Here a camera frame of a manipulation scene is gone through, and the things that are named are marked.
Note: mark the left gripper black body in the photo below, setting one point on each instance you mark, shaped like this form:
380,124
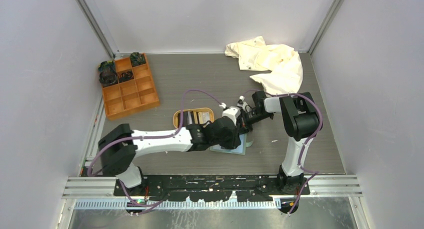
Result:
228,141

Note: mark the orange compartment organizer tray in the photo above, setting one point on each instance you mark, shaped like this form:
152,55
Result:
128,90

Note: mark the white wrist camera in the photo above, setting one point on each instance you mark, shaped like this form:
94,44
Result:
231,112
243,105

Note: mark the stack of credit cards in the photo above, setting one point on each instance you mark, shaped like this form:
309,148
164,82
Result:
202,117

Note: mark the green card holder wallet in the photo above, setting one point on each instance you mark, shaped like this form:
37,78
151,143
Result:
246,141

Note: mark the cream crumpled cloth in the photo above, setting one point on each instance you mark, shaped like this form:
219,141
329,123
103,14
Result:
279,66

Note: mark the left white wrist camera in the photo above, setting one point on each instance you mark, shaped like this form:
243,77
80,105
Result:
231,112

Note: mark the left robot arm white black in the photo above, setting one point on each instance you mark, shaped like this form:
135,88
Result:
122,145

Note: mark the tan oval card tray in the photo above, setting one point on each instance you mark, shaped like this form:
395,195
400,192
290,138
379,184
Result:
177,117

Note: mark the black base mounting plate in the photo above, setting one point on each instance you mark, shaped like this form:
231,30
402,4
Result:
211,188

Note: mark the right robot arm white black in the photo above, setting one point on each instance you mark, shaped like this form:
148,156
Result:
302,120

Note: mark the dark bundle outside tray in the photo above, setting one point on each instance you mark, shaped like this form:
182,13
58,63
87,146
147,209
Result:
107,66

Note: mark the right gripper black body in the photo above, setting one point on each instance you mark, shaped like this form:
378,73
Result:
247,119

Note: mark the dark bundle top compartment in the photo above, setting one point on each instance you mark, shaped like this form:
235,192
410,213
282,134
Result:
137,59

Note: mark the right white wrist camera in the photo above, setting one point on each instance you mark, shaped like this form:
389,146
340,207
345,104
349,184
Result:
243,105

